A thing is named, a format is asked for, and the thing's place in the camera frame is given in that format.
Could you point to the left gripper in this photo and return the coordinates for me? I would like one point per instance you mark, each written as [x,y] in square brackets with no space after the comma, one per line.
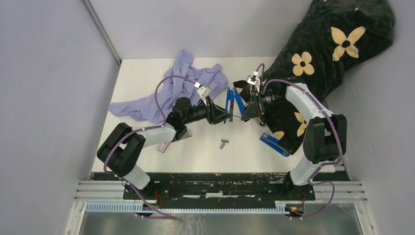
[215,115]

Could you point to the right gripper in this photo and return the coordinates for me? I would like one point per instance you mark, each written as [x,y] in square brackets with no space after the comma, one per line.
[254,109]

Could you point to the beige and black stapler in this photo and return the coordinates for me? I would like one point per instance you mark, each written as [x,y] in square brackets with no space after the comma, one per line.
[261,122]

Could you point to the blue stapler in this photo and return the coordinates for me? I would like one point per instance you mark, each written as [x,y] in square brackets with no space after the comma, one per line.
[273,143]
[232,98]

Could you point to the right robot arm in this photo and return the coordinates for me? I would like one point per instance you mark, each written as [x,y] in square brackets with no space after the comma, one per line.
[324,142]

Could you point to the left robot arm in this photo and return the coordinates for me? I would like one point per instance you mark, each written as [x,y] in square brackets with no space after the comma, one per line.
[121,149]

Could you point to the lavender crumpled cloth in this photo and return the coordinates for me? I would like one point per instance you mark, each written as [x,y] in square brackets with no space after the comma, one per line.
[145,109]

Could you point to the red white staple box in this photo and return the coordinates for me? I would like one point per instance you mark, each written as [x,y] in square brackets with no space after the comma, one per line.
[162,147]

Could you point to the black floral blanket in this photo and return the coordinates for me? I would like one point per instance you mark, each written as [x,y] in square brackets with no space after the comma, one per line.
[332,37]

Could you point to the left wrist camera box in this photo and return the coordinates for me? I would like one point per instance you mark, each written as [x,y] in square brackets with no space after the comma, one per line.
[204,91]

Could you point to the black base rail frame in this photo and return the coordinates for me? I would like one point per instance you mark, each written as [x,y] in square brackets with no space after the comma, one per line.
[227,203]

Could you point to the aluminium rail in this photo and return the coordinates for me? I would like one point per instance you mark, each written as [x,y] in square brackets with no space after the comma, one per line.
[117,191]

